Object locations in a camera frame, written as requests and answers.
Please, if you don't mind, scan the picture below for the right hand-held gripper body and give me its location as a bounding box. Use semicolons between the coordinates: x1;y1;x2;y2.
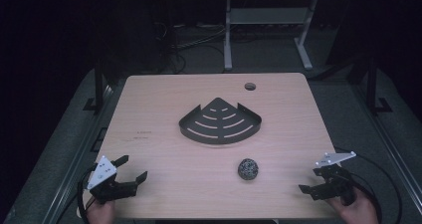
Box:
313;150;358;207

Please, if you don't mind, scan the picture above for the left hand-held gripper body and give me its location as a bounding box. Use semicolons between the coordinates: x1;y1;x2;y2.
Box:
87;155;139;205

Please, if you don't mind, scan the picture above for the dark steel wool ball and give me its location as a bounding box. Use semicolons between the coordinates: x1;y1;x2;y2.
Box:
237;157;260;181

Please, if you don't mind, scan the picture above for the black metal corner shelf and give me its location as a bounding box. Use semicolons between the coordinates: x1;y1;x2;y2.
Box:
178;97;263;145

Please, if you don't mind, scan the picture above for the person's left hand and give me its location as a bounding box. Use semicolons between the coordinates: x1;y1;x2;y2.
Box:
84;198;117;224

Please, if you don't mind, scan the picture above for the person's right hand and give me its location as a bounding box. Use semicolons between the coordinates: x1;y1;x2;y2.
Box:
325;186;380;224

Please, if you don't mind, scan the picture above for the grey metal stand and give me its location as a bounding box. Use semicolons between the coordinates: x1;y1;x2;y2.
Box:
223;0;320;72

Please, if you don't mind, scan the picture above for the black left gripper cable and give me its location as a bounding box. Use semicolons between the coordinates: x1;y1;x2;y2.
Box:
76;166;98;224

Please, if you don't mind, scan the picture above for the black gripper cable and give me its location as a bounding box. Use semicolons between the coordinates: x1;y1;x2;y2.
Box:
76;166;98;224
333;146;404;224

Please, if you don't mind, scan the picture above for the aluminium frame rail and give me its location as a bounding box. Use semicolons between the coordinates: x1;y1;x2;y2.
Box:
42;84;113;224
353;84;422;215

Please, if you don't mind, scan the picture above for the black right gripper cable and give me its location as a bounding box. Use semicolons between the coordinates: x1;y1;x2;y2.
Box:
333;146;404;224

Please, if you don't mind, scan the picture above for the black upright post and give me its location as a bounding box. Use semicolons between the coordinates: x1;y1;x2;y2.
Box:
83;58;106;112
365;57;394;116

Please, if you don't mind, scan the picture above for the bundle of floor cables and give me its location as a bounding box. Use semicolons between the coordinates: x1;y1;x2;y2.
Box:
151;20;227;75

